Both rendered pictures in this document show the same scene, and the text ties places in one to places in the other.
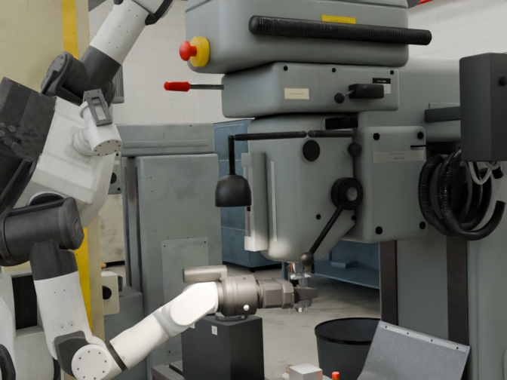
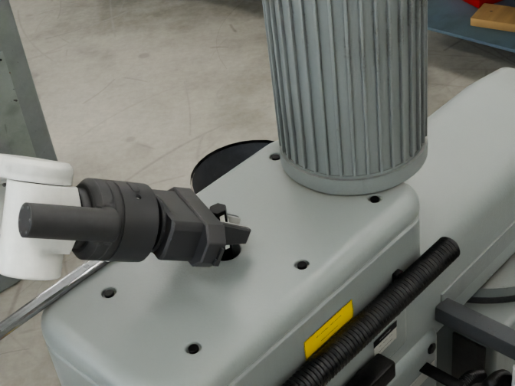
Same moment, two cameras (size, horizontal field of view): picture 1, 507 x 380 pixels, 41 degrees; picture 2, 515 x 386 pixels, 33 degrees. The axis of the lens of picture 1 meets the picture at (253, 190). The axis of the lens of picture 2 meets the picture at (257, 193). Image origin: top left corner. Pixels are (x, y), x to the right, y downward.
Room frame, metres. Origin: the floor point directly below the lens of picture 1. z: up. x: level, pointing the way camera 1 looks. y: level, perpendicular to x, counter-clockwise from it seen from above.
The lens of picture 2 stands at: (0.71, 0.02, 2.56)
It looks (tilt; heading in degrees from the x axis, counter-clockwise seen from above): 36 degrees down; 348
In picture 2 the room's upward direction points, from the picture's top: 8 degrees counter-clockwise
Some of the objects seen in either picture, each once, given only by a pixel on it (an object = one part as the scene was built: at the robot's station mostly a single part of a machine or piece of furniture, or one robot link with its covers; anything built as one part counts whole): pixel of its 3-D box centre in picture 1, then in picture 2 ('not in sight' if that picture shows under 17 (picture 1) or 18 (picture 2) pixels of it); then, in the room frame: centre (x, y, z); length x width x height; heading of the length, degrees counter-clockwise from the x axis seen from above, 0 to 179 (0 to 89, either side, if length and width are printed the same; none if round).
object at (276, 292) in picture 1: (261, 295); not in sight; (1.49, -0.01, 1.23); 0.13 x 0.12 x 0.10; 13
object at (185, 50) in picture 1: (188, 50); not in sight; (1.38, 0.12, 1.76); 0.04 x 0.03 x 0.04; 31
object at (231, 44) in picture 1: (297, 34); (242, 292); (1.52, -0.11, 1.81); 0.47 x 0.26 x 0.16; 121
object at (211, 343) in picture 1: (221, 345); not in sight; (1.86, 0.11, 1.02); 0.22 x 0.12 x 0.20; 41
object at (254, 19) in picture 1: (345, 32); (342, 344); (1.40, -0.20, 1.79); 0.45 x 0.04 x 0.04; 121
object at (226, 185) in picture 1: (232, 189); not in sight; (1.33, 0.04, 1.48); 0.07 x 0.07 x 0.06
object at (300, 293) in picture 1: (304, 294); not in sight; (1.48, -0.10, 1.23); 0.06 x 0.02 x 0.03; 103
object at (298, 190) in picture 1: (299, 186); not in sight; (1.51, -0.10, 1.47); 0.21 x 0.19 x 0.32; 31
